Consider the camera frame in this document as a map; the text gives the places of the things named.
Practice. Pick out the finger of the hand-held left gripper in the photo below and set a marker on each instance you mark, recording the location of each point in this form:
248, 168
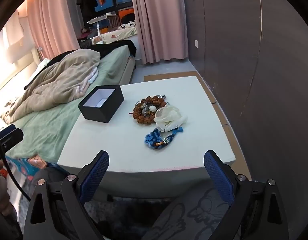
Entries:
12, 137

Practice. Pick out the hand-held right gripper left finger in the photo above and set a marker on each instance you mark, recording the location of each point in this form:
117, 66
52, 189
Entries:
94, 177

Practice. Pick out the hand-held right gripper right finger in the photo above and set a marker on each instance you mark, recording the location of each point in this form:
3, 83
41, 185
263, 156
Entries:
219, 180

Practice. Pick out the black gift box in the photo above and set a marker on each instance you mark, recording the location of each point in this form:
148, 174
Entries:
111, 105

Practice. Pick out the cream fabric hair scrunchie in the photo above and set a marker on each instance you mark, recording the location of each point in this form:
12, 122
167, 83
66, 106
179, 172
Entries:
166, 117

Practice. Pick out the person's left hand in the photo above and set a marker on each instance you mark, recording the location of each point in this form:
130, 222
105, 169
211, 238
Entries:
0, 203

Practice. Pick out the teal printed blanket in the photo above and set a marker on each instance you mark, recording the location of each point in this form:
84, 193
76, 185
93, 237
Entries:
18, 165

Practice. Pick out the bed with green sheet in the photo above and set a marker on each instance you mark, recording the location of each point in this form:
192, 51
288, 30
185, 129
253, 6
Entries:
43, 135

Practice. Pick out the white low table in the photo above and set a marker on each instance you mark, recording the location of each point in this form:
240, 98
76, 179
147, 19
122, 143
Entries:
106, 142

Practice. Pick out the grey printed pajama pants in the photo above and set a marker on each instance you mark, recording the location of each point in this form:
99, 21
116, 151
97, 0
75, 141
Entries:
194, 212

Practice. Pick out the beige blanket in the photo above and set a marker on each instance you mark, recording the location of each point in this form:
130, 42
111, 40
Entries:
56, 80

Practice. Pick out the white pink patterned sheet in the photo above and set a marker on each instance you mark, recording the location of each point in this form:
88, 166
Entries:
90, 77

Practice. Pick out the pile of pink black clothes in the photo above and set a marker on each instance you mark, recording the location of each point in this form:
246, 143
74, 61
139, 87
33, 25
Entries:
85, 35

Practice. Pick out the pink curtain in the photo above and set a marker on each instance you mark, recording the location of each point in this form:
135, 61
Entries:
51, 17
156, 17

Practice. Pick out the floral print quilt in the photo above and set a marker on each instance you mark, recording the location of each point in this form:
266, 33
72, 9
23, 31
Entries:
119, 33

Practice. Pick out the white folding table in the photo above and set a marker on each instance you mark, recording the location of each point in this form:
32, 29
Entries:
99, 18

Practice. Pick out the wooden chair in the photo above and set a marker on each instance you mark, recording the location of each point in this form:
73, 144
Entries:
113, 20

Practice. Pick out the black hanging clothes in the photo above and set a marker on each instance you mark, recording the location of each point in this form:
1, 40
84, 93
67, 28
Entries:
86, 0

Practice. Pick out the orange and black object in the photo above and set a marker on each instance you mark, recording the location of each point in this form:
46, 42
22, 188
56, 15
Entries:
126, 16

